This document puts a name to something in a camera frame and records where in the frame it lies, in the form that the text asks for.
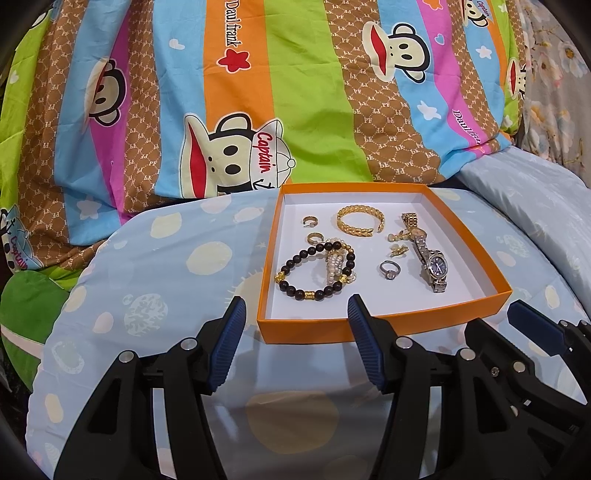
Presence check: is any colourful cartoon printed blanket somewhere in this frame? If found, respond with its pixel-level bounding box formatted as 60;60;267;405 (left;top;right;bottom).
0;0;527;287

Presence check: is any grey floral cloth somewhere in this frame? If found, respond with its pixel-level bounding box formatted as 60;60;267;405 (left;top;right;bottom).
517;0;591;176

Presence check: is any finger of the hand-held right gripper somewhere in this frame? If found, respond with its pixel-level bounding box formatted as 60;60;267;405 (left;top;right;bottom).
464;318;541;393
506;299;566;357

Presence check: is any gold cuff bracelet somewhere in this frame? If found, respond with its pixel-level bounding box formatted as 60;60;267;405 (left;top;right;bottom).
336;206;385;237

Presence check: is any black bead bracelet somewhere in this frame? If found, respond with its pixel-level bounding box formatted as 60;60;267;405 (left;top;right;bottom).
276;244;356;301

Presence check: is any silver watch with blue dial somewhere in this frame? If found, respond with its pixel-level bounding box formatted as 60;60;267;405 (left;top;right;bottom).
409;231;450;294

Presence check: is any pearl bracelet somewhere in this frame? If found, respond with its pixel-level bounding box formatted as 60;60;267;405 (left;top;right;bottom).
323;240;358;284

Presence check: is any pale blue quilt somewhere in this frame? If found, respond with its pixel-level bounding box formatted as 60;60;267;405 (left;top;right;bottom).
455;145;591;296

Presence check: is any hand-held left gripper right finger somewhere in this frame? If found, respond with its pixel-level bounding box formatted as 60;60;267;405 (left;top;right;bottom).
347;294;550;480

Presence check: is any orange cardboard box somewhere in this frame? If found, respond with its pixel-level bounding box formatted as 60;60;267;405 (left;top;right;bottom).
256;183;513;346

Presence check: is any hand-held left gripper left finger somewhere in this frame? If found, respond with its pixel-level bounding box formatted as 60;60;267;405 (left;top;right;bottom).
53;295;247;480

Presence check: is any light blue dotted bedsheet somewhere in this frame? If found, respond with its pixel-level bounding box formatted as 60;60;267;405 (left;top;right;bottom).
28;182;591;480

